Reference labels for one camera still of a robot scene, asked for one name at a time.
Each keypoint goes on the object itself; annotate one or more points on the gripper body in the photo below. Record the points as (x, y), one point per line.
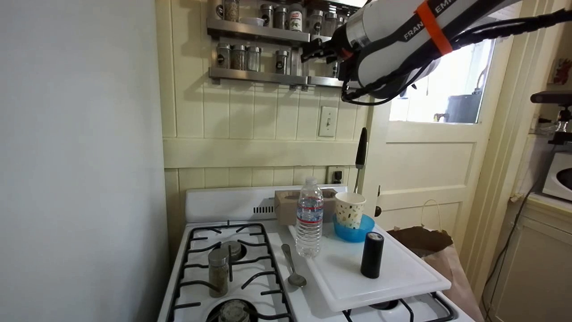
(340, 42)

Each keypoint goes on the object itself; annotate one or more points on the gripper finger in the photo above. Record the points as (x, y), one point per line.
(313, 45)
(324, 57)

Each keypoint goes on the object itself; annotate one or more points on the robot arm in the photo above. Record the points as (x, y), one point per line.
(393, 27)

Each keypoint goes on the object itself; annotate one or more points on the clear plastic water bottle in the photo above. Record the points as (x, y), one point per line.
(309, 223)

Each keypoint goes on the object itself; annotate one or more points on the white stove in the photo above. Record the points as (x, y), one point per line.
(232, 205)

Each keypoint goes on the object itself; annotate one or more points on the black cylindrical bottle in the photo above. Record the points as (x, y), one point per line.
(372, 257)

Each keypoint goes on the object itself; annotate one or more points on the stove burner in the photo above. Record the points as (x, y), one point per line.
(235, 250)
(213, 313)
(384, 305)

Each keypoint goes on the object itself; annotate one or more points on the spice jar with silver lid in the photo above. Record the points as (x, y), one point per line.
(267, 15)
(280, 18)
(223, 56)
(254, 59)
(281, 62)
(315, 23)
(238, 58)
(218, 275)
(231, 10)
(330, 24)

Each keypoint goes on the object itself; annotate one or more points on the spice jar with red label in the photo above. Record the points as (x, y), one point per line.
(295, 19)

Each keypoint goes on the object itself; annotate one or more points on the metal spice rack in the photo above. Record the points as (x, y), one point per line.
(254, 31)

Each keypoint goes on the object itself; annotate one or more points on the small white bowl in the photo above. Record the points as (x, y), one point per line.
(252, 21)

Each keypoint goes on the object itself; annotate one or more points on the door window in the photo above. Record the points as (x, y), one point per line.
(447, 89)

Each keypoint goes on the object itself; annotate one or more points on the cream door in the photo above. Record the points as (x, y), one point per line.
(424, 170)

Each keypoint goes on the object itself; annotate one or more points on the speckled paper cup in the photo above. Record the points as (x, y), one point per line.
(350, 210)

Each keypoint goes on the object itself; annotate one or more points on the cardboard box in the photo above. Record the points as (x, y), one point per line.
(286, 208)

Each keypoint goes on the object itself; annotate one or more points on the door knob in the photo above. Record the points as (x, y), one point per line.
(378, 211)

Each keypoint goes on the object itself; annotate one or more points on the blue plastic bowl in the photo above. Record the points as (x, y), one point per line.
(357, 233)

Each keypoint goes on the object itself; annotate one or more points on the brown paper bag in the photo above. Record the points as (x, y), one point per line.
(429, 243)

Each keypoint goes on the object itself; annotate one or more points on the metal spoon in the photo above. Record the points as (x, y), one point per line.
(295, 278)

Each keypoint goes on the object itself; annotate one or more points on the white cutting board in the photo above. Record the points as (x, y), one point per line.
(357, 286)

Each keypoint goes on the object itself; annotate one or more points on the black burner grate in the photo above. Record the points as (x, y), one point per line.
(440, 306)
(196, 264)

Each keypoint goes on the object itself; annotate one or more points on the cream cabinet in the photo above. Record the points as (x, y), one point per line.
(536, 268)

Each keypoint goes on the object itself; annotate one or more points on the light switch plate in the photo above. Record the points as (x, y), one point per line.
(328, 121)

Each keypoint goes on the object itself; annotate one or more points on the wall socket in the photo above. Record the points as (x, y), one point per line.
(336, 175)

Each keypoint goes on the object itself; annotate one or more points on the camera on mount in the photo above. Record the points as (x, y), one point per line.
(554, 97)

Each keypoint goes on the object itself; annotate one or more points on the wall picture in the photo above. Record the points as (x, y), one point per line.
(562, 71)

